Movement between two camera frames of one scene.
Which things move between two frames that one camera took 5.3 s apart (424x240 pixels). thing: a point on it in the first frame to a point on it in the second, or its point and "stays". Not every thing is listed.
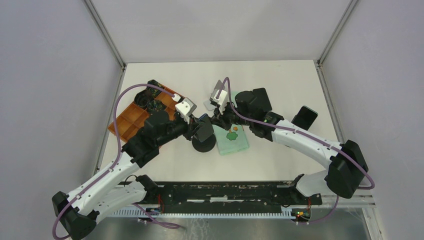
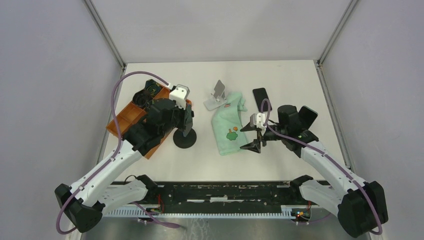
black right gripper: x=222 y=119 to x=254 y=145
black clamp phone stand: x=205 y=146 to x=186 y=142
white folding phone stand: x=219 y=86 stays
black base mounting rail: x=223 y=198 stays
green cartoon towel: x=229 y=141 stays
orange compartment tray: x=132 y=119 stays
